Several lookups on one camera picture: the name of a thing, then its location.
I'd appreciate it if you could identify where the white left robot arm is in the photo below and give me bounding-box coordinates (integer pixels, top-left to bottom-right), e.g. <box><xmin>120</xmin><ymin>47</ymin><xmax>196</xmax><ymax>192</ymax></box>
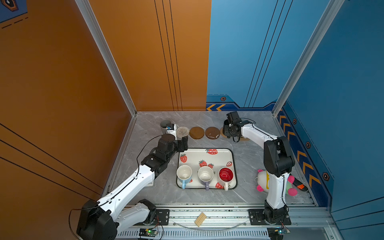
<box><xmin>72</xmin><ymin>134</ymin><xmax>189</xmax><ymax>240</ymax></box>

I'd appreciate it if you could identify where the light brown wooden round coaster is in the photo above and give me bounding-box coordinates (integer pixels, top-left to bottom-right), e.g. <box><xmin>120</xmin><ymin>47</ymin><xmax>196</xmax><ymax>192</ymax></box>
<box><xmin>190</xmin><ymin>127</ymin><xmax>205</xmax><ymax>140</ymax></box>

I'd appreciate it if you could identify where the white mug purple handle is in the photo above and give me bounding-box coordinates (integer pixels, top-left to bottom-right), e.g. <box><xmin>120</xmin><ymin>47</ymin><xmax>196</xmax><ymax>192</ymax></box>
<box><xmin>198</xmin><ymin>166</ymin><xmax>214</xmax><ymax>191</ymax></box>

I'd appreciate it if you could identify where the white mug blue handle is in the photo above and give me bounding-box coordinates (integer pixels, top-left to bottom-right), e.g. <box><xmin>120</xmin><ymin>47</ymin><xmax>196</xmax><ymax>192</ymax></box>
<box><xmin>177</xmin><ymin>165</ymin><xmax>193</xmax><ymax>189</ymax></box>

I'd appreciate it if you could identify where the white strawberry pattern tray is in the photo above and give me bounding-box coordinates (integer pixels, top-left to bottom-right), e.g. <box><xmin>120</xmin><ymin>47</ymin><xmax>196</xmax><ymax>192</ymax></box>
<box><xmin>177</xmin><ymin>148</ymin><xmax>238</xmax><ymax>191</ymax></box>

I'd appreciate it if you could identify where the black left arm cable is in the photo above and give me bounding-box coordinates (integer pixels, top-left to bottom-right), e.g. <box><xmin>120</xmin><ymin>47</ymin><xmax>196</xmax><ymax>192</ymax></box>
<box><xmin>68</xmin><ymin>134</ymin><xmax>164</xmax><ymax>240</ymax></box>

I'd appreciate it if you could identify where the grey metal mug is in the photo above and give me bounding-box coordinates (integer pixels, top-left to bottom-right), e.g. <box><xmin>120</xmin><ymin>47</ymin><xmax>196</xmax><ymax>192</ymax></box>
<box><xmin>160</xmin><ymin>120</ymin><xmax>178</xmax><ymax>137</ymax></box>

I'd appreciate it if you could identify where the black orange utility knife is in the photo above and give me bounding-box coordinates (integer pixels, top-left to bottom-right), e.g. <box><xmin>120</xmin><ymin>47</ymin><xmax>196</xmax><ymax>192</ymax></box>
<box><xmin>288</xmin><ymin>175</ymin><xmax>308</xmax><ymax>192</ymax></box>

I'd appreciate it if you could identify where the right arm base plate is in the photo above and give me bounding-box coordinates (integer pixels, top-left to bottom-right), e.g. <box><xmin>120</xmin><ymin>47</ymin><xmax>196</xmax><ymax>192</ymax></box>
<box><xmin>248</xmin><ymin>209</ymin><xmax>292</xmax><ymax>226</ymax></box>

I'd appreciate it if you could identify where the circuit board right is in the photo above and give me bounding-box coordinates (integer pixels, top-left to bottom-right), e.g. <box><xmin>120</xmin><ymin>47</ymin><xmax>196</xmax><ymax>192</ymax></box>
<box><xmin>267</xmin><ymin>228</ymin><xmax>291</xmax><ymax>240</ymax></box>

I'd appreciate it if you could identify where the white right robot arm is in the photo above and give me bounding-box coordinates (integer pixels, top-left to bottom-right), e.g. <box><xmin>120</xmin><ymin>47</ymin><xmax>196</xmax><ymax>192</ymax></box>
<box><xmin>223</xmin><ymin>112</ymin><xmax>295</xmax><ymax>225</ymax></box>

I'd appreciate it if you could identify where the aluminium corner post left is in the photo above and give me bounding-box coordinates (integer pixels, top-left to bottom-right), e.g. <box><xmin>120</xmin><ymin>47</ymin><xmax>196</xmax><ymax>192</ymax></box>
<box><xmin>75</xmin><ymin>0</ymin><xmax>137</xmax><ymax>117</ymax></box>

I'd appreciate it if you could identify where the green circuit board left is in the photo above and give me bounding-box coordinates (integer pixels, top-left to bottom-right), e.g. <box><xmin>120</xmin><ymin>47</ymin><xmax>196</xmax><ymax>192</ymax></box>
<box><xmin>138</xmin><ymin>228</ymin><xmax>161</xmax><ymax>240</ymax></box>

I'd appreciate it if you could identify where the colourful plush toy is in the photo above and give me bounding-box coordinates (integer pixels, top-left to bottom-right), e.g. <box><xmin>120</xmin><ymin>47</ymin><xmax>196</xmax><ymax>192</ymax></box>
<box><xmin>257</xmin><ymin>169</ymin><xmax>298</xmax><ymax>197</ymax></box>

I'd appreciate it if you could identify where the aluminium corner post right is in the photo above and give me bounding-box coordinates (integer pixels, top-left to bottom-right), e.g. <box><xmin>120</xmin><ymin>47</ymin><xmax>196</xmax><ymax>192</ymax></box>
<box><xmin>272</xmin><ymin>0</ymin><xmax>345</xmax><ymax>117</ymax></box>

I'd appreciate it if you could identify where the red inside white mug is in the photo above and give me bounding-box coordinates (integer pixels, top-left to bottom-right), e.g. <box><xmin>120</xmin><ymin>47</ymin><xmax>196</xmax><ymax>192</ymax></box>
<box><xmin>218</xmin><ymin>167</ymin><xmax>235</xmax><ymax>191</ymax></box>

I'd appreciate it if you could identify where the rattan woven round coaster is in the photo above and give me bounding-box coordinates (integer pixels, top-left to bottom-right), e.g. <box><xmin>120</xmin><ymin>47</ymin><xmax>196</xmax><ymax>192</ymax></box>
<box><xmin>220</xmin><ymin>128</ymin><xmax>226</xmax><ymax>138</ymax></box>

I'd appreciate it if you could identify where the aluminium front rail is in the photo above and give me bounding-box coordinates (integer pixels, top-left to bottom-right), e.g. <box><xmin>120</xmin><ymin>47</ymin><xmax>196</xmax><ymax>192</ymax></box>
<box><xmin>85</xmin><ymin>204</ymin><xmax>338</xmax><ymax>232</ymax></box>

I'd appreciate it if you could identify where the dark brown wooden round coaster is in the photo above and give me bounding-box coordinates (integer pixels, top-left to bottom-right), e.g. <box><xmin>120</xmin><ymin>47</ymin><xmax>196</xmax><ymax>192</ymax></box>
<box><xmin>205</xmin><ymin>127</ymin><xmax>221</xmax><ymax>140</ymax></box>

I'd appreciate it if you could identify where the aluminium corner post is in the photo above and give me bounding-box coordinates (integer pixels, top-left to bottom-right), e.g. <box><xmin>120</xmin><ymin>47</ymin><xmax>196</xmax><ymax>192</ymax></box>
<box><xmin>272</xmin><ymin>0</ymin><xmax>345</xmax><ymax>117</ymax></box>
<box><xmin>75</xmin><ymin>0</ymin><xmax>137</xmax><ymax>117</ymax></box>

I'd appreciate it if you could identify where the small wooden block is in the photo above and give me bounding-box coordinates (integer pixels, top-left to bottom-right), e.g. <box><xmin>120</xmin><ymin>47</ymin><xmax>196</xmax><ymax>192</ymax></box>
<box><xmin>195</xmin><ymin>212</ymin><xmax>207</xmax><ymax>227</ymax></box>

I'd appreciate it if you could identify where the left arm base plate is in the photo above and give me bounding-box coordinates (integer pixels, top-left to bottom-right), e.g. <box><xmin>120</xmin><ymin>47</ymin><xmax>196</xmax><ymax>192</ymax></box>
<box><xmin>135</xmin><ymin>209</ymin><xmax>170</xmax><ymax>227</ymax></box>

